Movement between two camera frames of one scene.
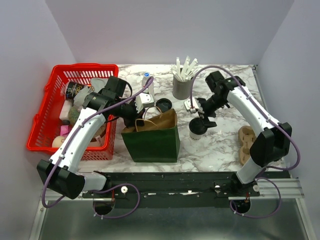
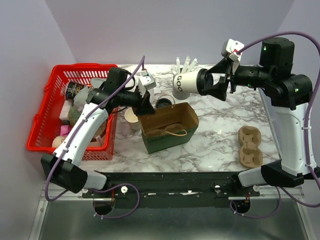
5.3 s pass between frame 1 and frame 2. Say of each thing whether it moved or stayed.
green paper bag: moved
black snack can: stayed
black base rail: stayed
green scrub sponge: stayed
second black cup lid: stayed
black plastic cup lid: moved
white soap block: stayed
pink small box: stayed
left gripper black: moved
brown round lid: stayed
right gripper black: moved
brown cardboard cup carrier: stayed
